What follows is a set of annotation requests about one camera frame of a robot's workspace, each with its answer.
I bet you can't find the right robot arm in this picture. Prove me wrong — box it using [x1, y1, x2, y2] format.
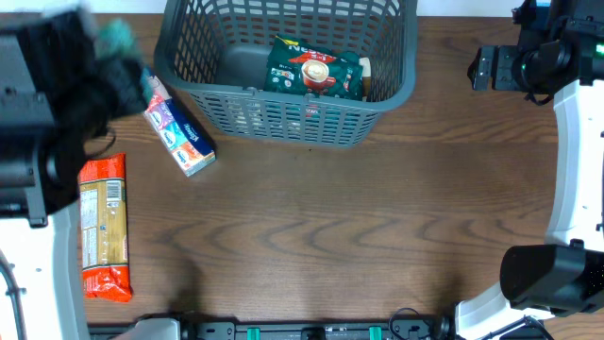
[434, 0, 603, 339]

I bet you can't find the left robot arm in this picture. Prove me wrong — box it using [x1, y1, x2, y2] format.
[1, 5, 152, 339]

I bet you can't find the grey plastic lattice basket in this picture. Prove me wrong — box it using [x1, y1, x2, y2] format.
[154, 0, 417, 147]

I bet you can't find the orange spaghetti packet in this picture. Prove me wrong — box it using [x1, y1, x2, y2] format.
[79, 153, 132, 302]

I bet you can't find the Kleenex tissue multipack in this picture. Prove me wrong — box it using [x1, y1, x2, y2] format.
[143, 75, 216, 177]

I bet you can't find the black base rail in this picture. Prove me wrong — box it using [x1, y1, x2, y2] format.
[89, 308, 460, 340]

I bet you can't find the brown cookie pouch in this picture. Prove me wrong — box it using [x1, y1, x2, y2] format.
[359, 58, 372, 100]

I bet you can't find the mint green wipes packet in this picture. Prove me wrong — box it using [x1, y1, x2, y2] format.
[94, 19, 154, 101]

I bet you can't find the left black cable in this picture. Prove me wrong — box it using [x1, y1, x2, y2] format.
[0, 249, 29, 340]

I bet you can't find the beige paper pouch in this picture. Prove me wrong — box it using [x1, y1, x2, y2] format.
[227, 101, 302, 140]

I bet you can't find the green Nescafe coffee bag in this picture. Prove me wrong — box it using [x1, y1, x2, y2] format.
[263, 35, 363, 101]

